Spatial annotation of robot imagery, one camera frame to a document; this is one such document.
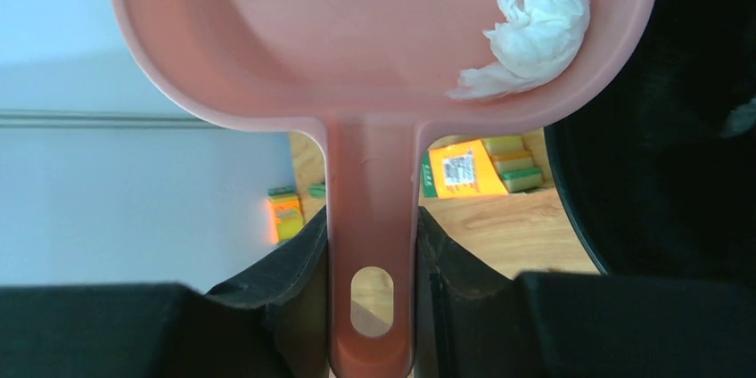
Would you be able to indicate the paper scrap near brush handle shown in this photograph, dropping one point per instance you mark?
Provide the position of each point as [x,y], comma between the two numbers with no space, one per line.
[740,120]

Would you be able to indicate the orange yellow sponge pack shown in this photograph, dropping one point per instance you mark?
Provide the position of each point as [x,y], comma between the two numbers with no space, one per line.
[284,203]

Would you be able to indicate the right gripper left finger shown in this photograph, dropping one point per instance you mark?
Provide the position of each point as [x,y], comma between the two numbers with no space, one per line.
[284,295]

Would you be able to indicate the orange box on table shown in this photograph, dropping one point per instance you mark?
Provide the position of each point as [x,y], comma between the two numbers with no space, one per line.
[489,166]

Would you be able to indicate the paper scrap small middle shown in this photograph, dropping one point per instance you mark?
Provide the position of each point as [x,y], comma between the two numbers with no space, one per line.
[535,44]

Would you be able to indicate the black trash bin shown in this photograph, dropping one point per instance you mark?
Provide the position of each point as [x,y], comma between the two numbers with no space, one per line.
[647,181]

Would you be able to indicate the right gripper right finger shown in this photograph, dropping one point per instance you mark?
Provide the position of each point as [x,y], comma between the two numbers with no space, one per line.
[465,319]

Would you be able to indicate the green long beans bundle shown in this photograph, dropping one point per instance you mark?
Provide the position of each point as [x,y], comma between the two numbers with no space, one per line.
[317,190]

